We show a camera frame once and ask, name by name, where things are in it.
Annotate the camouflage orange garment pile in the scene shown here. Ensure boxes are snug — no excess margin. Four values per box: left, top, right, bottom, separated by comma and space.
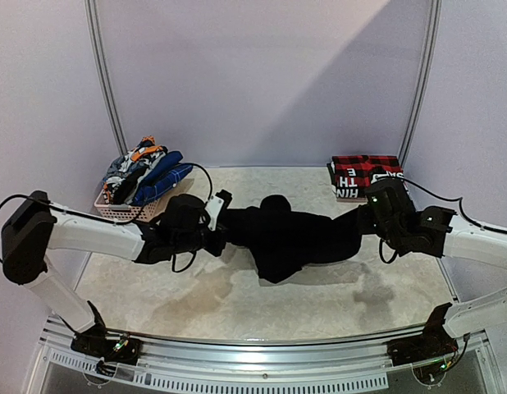
102, 136, 168, 205

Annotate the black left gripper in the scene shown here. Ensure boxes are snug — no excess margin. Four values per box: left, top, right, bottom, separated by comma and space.
173, 222, 233, 256

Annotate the left aluminium frame post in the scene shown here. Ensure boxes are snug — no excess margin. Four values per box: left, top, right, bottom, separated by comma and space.
84, 0, 127, 154

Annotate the aluminium front rail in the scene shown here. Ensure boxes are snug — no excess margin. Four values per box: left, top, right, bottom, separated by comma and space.
27, 317, 503, 393

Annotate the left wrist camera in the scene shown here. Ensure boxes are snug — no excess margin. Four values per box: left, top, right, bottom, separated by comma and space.
205, 190, 232, 231

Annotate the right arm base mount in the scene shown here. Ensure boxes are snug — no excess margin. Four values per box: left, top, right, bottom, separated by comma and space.
386, 330, 471, 369

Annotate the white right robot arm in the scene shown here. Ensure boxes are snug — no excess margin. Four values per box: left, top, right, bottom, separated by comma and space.
364, 176, 507, 358

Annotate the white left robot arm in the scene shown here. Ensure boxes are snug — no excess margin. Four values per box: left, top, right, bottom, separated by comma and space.
0, 190, 232, 356

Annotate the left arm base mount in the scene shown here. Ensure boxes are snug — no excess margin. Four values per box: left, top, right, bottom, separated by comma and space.
71, 328, 143, 365

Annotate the black t-shirt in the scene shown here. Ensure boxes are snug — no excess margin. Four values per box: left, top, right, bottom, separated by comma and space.
218, 195, 362, 284

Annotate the aluminium frame post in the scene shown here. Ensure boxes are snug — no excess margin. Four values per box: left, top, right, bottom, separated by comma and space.
398, 0, 442, 168
84, 0, 127, 154

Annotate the right aluminium frame post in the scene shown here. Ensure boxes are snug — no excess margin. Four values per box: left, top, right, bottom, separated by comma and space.
398, 0, 442, 168

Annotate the red black plaid shirt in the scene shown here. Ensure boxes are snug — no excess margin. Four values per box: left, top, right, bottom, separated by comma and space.
327, 155, 404, 200

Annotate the blue plaid garment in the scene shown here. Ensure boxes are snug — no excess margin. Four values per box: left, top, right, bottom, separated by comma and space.
130, 151, 193, 207

